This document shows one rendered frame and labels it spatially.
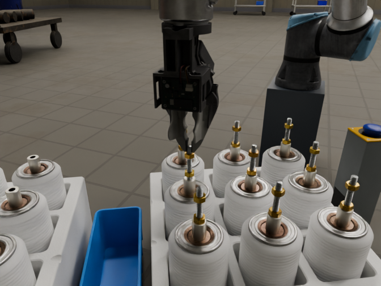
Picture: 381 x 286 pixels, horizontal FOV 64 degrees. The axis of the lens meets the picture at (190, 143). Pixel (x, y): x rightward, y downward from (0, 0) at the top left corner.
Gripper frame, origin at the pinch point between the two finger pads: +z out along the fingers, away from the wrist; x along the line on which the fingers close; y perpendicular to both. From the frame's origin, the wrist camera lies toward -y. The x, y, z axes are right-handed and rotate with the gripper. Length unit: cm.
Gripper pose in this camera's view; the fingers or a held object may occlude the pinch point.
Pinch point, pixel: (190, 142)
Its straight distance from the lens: 54.2
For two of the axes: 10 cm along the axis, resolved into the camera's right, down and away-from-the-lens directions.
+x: 9.6, 1.2, -2.4
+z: 0.0, 9.0, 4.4
